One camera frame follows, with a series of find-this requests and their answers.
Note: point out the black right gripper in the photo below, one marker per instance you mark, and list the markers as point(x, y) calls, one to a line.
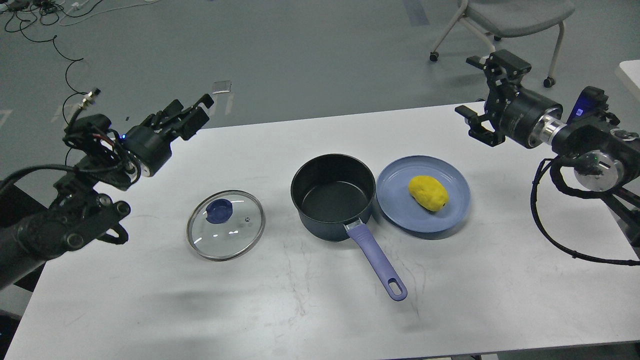
point(521, 110)

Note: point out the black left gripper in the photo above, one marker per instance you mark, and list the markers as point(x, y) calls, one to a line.
point(150, 142)

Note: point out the glass pot lid purple knob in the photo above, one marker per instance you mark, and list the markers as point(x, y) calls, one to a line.
point(226, 225)

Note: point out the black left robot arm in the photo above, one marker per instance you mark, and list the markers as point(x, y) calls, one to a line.
point(79, 214)

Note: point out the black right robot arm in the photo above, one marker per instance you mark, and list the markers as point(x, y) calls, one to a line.
point(594, 157)

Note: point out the small grey floor plate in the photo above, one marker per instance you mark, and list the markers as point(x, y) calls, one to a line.
point(222, 87)

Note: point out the grey office chair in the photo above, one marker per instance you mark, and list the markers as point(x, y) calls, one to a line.
point(492, 20)

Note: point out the blue round plate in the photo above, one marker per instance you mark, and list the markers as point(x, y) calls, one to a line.
point(403, 211)

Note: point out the white table at right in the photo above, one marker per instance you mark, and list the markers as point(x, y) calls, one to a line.
point(628, 71)

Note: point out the black box at left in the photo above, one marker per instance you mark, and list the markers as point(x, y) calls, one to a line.
point(10, 210)

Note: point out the dark blue saucepan purple handle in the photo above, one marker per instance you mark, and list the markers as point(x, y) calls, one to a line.
point(334, 195)

